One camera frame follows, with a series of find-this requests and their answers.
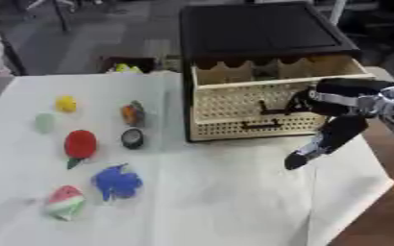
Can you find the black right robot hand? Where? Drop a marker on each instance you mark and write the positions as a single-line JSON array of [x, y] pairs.
[[340, 128]]

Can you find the pale lower drawer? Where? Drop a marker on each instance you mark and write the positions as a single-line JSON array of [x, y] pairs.
[[251, 128]]

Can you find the pale compartment drawer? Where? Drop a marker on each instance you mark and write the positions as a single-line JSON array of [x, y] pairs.
[[245, 93]]

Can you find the black cabinet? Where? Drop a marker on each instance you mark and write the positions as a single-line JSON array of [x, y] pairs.
[[262, 32]]

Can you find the black tape roll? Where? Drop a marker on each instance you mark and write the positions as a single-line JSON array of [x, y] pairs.
[[132, 138]]

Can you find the orange and grey toy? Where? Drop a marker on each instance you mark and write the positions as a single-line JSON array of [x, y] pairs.
[[132, 113]]

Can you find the dark box with toys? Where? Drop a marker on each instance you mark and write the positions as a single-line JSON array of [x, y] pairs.
[[127, 64]]

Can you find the blue soft toy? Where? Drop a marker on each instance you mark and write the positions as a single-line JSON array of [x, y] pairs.
[[116, 182]]

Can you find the red toy strawberry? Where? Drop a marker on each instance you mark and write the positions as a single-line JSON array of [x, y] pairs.
[[80, 145]]

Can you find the yellow toy fruit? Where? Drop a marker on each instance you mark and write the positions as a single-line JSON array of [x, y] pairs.
[[66, 103]]

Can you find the watermelon slice toy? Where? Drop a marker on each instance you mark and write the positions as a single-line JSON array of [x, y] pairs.
[[64, 202]]

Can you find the pale green toy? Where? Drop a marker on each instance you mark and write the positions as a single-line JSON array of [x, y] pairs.
[[44, 122]]

